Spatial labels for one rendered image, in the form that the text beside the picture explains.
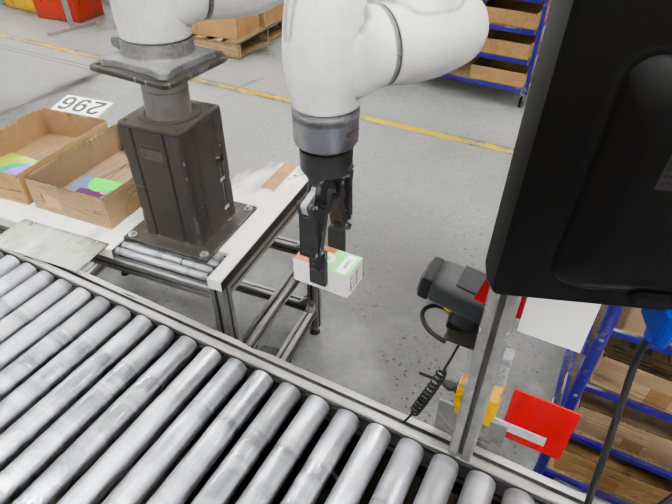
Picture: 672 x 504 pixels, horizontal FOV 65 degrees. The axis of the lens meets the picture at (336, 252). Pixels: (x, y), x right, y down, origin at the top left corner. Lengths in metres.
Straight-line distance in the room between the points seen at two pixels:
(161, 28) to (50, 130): 1.03
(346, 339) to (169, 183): 1.09
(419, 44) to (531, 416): 0.60
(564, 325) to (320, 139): 0.41
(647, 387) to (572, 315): 0.71
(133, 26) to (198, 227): 0.48
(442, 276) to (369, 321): 1.44
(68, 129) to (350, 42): 1.56
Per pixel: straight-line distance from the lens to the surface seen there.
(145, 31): 1.21
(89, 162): 1.85
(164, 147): 1.28
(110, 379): 1.16
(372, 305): 2.28
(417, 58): 0.70
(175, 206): 1.36
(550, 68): 0.41
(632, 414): 1.71
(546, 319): 0.77
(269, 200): 1.56
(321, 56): 0.63
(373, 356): 2.09
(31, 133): 2.12
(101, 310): 1.33
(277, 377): 1.10
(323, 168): 0.71
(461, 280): 0.79
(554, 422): 0.93
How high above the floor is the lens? 1.60
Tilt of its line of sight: 39 degrees down
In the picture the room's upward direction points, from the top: straight up
